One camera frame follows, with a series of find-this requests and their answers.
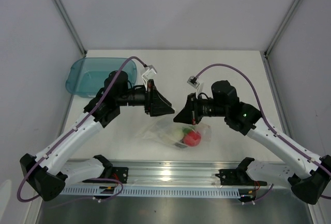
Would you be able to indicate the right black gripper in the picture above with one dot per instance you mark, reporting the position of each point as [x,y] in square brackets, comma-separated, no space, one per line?
[190,114]

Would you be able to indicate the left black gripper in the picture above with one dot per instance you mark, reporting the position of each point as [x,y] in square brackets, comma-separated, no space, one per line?
[154,106]

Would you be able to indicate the white radish with leaves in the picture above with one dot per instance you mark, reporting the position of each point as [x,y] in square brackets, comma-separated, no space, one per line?
[179,133]

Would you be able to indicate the clear zip top bag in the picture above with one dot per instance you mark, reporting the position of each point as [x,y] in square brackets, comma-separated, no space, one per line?
[160,132]

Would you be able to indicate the red tomato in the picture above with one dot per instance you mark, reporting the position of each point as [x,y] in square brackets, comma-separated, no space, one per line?
[192,139]

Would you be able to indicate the dark round fruit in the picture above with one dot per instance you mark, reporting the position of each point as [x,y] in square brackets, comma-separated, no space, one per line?
[180,145]

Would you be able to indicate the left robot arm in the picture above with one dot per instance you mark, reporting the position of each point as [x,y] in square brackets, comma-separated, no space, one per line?
[46,172]

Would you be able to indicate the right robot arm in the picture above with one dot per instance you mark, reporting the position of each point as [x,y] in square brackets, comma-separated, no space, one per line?
[305,173]

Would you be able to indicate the teal plastic tray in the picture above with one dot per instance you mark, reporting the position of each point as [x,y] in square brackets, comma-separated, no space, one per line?
[87,75]

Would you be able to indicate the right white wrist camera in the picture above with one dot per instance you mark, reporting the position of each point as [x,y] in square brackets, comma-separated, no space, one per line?
[196,83]

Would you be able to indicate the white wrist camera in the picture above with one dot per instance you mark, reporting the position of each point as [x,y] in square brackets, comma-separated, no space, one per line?
[148,73]
[196,83]

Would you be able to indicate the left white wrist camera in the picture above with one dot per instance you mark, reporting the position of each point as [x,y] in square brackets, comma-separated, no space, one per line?
[148,73]

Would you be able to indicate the aluminium mounting rail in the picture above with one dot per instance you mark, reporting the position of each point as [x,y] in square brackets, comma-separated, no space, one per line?
[169,173]

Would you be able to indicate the white slotted cable duct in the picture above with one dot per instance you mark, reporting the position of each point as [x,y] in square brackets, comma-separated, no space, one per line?
[139,191]

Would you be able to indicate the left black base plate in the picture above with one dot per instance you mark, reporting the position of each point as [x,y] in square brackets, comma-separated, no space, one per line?
[117,173]

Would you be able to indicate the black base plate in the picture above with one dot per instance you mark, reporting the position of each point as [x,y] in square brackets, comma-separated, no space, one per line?
[117,173]
[234,177]

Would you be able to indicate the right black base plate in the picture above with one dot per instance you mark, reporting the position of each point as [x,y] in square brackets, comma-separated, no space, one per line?
[234,177]

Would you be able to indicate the right aluminium frame post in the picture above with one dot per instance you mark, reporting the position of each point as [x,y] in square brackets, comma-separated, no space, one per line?
[286,20]

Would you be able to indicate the aluminium frame post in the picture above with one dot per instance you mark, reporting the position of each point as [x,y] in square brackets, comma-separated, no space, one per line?
[62,11]
[286,20]

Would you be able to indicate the left aluminium frame post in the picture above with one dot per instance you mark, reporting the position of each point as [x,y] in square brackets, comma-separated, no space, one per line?
[62,11]

